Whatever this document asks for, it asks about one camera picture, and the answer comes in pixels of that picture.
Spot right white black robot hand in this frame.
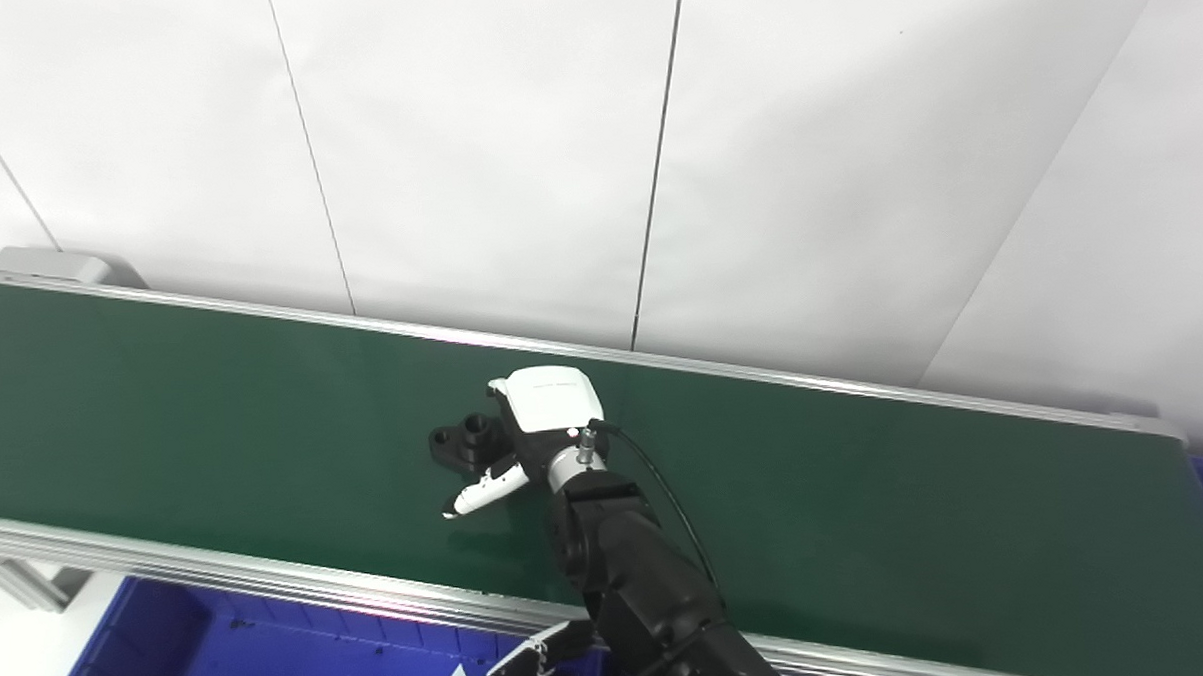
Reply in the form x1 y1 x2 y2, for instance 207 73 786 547
438 364 614 521

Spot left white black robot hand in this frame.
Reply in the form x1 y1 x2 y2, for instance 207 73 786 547
439 618 600 676

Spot black plastic part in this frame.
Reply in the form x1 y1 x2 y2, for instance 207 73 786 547
428 412 518 476

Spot green conveyor belt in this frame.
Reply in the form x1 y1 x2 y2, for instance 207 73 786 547
0 207 1203 676

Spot aluminium conveyor support leg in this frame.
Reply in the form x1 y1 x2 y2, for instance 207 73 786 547
0 546 94 614

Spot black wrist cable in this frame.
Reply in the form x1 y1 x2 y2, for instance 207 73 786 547
588 414 724 601

